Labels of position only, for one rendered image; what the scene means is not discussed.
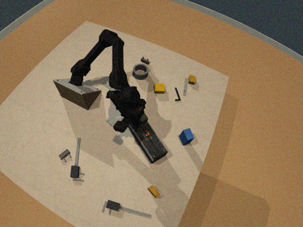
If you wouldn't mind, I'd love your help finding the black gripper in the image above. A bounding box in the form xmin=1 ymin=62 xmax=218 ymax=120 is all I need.
xmin=113 ymin=104 xmax=140 ymax=132

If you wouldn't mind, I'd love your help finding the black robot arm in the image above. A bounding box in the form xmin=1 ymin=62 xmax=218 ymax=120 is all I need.
xmin=69 ymin=29 xmax=145 ymax=120

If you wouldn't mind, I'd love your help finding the blue cube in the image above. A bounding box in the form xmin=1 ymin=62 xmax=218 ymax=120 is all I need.
xmin=179 ymin=128 xmax=194 ymax=146

